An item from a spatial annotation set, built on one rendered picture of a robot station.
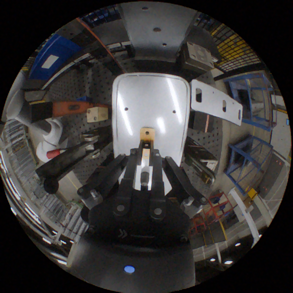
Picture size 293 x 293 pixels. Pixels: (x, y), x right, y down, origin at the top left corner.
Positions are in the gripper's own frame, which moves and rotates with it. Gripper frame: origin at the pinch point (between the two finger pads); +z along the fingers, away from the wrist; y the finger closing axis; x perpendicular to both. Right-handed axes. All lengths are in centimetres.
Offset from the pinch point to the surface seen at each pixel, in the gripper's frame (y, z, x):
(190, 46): 9.8, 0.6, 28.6
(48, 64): -40, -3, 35
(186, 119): 11.0, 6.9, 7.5
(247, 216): 365, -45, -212
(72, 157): -14.9, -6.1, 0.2
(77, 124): -58, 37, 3
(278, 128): 758, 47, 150
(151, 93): 0.4, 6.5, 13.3
